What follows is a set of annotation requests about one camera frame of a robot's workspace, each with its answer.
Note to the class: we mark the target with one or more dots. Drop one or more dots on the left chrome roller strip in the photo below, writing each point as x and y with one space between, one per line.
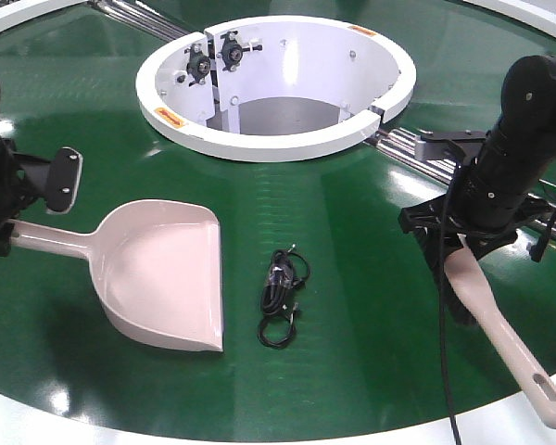
141 17

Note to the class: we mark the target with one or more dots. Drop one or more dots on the black bearing mount left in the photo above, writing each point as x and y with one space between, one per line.
199 64

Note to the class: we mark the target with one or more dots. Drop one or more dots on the right chrome roller strip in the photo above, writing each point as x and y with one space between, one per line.
400 144

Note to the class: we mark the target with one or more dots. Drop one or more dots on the black bearing mount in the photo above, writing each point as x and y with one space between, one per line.
199 64
231 52

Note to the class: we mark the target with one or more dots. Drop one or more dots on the beige plastic dustpan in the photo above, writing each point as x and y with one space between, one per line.
155 265

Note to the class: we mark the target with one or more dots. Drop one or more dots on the black bearing mount right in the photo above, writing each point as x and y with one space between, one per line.
231 52

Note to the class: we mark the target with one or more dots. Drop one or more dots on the orange warning label front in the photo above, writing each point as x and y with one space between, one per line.
170 117

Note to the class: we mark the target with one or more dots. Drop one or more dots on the orange warning label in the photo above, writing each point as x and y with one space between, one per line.
170 117
362 30

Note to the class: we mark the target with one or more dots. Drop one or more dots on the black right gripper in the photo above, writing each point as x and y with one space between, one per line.
437 228

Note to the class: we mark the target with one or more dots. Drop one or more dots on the white outer conveyor rim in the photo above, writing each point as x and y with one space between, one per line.
502 422

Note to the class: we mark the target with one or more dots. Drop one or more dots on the orange warning label rear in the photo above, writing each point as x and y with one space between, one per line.
362 30

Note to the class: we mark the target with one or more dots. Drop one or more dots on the grey camera on right gripper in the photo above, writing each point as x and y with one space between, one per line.
460 146

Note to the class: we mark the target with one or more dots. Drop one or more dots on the beige hand brush black bristles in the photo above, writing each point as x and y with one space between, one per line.
470 285

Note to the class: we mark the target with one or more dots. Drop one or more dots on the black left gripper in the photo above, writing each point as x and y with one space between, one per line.
22 182

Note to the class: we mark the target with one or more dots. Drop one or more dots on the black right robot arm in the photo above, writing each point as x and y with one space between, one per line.
487 200

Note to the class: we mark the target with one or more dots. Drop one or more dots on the chrome roller strip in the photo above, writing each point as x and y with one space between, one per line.
400 144
141 17

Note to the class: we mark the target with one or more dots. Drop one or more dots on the black camera plate left gripper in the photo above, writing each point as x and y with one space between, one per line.
63 179

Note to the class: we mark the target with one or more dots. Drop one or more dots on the white central ring housing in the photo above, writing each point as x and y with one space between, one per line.
305 88

